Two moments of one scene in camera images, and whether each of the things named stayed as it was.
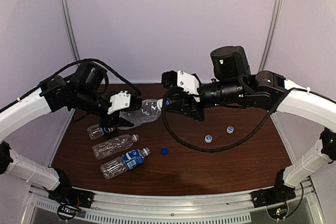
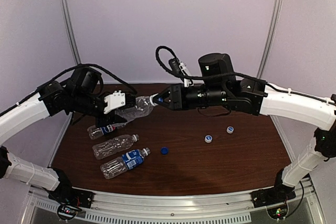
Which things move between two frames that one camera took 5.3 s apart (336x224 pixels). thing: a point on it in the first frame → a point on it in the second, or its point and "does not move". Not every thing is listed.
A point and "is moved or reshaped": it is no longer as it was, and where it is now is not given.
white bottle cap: [159, 103] is moved or reshaped
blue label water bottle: [118, 166] does not move
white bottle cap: [208, 138] does not move
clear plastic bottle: [148, 112] is moved or reshaped
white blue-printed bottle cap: [230, 129] does not move
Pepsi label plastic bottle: [95, 131] does not move
